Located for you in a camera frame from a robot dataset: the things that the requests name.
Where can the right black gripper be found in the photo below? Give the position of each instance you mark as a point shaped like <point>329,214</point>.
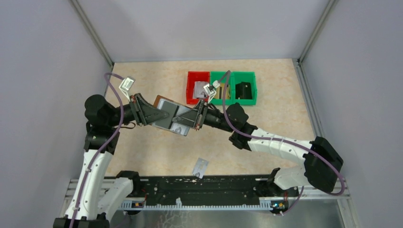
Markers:
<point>189,118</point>

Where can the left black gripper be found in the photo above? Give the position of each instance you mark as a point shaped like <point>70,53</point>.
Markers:
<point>144,113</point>

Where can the brown leather card holder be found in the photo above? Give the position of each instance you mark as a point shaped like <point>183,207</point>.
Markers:
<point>173,109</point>

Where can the silver grey credit card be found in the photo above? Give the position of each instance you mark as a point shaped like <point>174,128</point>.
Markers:
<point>200,168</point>

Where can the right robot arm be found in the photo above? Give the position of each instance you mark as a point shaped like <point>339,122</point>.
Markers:
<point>317,163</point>

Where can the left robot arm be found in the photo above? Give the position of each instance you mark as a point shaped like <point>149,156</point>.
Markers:
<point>87,208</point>

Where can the white cards in red bin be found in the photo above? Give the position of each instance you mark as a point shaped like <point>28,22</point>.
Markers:
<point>199,91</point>

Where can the gold card in green bin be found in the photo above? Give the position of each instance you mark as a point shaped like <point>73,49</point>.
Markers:
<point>220,94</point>

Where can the black card holder in bin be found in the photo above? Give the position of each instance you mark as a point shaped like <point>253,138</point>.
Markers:
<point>243,91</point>

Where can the red plastic bin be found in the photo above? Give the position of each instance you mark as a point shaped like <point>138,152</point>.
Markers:
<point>192,77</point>

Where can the middle green plastic bin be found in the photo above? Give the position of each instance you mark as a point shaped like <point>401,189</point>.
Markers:
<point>217,75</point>

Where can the green plastic bin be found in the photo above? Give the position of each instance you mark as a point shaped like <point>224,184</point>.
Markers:
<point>217,75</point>
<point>246,77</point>

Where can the right green plastic bin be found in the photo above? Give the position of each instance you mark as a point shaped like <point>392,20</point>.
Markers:
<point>246,77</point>

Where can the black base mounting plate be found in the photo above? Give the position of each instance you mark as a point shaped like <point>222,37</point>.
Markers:
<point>211,190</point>

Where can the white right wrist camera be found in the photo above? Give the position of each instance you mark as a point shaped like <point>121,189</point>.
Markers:
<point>211,90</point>

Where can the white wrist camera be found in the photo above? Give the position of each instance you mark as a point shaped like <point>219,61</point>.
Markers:
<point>126,85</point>
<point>211,90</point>

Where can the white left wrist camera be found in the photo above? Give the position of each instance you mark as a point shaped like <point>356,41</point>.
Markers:
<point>126,85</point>

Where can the left aluminium corner post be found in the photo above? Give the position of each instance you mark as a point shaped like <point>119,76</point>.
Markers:
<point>90,29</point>

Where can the aluminium corner post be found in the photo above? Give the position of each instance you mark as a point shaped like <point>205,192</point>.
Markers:
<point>90,29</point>
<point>317,30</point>

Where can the white slotted cable duct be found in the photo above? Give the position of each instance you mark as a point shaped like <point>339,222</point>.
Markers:
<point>128,205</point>

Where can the right aluminium corner post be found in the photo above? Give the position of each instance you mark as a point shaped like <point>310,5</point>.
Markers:
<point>317,30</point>

